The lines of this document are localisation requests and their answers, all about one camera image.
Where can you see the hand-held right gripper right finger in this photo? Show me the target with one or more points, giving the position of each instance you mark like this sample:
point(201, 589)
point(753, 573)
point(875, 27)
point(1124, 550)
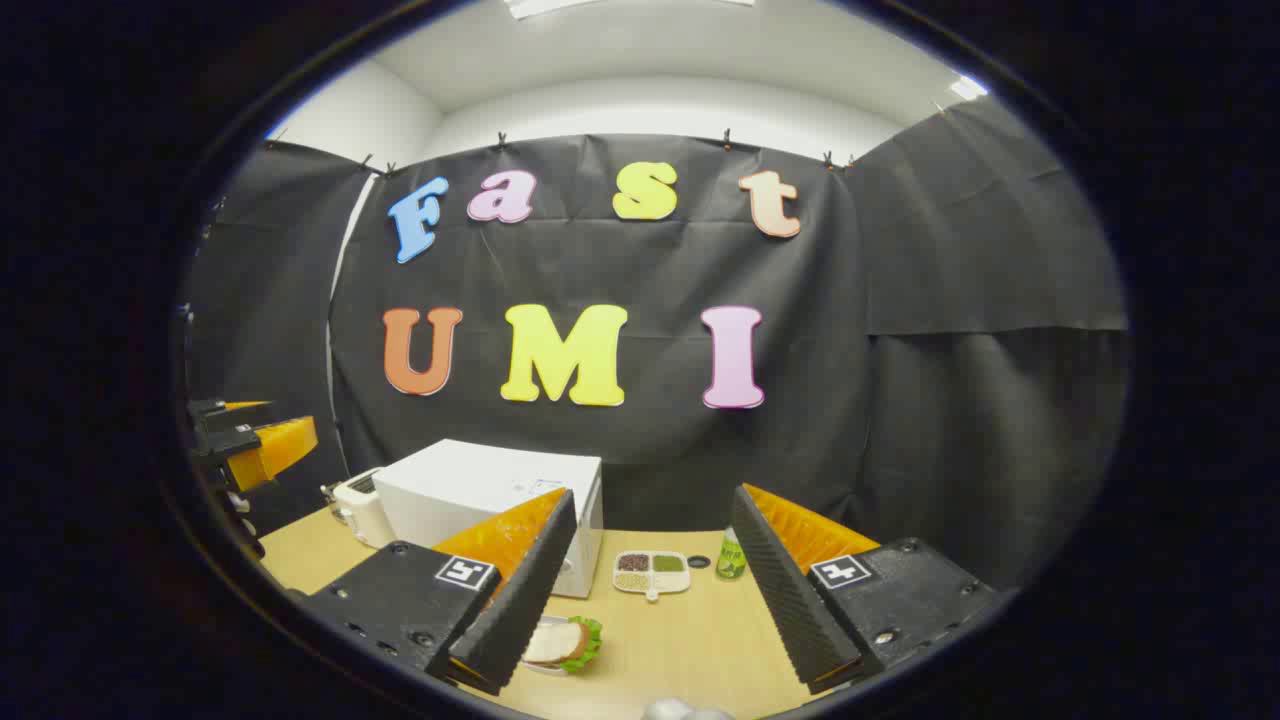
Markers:
point(790, 600)

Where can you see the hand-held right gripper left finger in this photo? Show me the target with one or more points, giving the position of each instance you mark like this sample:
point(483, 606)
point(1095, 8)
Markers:
point(520, 610)

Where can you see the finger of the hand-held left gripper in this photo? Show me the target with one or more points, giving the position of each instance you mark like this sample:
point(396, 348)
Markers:
point(215, 412)
point(270, 448)

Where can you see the sandwich with lettuce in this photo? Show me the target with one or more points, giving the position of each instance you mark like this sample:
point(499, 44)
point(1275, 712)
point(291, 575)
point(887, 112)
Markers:
point(560, 640)

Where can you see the white microwave oven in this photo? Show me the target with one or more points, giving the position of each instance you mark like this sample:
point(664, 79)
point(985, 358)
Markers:
point(470, 480)

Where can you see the green drink bottle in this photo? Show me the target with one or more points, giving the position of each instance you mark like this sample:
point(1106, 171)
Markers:
point(731, 555)

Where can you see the white toaster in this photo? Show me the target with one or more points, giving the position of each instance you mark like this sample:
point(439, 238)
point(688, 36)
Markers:
point(362, 505)

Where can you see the white divided dish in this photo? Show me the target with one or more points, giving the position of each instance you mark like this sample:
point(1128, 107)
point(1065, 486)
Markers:
point(650, 575)

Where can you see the ceiling light panel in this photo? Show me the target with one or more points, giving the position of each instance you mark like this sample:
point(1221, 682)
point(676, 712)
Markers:
point(968, 88)
point(620, 5)

